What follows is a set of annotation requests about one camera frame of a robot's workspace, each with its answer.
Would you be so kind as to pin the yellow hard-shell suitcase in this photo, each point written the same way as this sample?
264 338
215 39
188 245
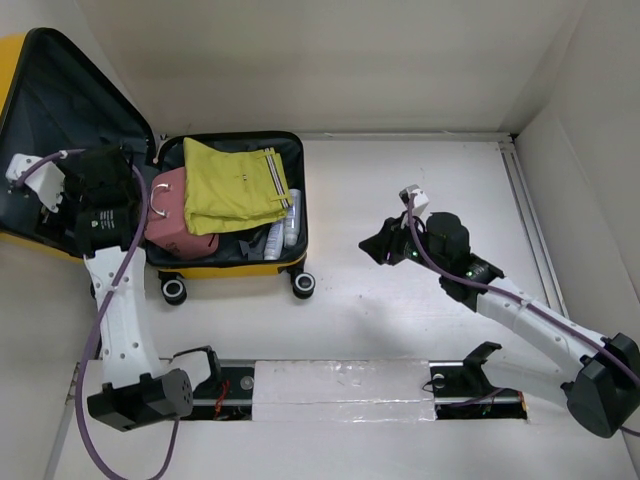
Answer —
53 97

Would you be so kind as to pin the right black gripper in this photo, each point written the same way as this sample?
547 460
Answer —
386 241

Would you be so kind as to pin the white squeeze tube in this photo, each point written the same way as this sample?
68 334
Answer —
292 221

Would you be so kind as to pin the pink cosmetic case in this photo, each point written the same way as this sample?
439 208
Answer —
166 226

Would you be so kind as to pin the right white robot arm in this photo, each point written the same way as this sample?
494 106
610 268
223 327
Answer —
596 378

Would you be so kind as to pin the yellow-green shorts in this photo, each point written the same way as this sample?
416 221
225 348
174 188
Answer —
229 192

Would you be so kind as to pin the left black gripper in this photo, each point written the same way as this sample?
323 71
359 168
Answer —
73 184

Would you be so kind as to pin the white spray bottle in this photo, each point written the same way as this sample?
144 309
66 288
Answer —
274 242

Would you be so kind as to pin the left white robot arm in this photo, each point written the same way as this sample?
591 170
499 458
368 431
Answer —
138 389

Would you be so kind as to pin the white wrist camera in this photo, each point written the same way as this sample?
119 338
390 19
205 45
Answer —
47 182
415 196

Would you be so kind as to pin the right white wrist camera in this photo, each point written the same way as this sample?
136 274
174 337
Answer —
415 196

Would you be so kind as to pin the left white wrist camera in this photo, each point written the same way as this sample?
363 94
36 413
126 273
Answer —
47 182

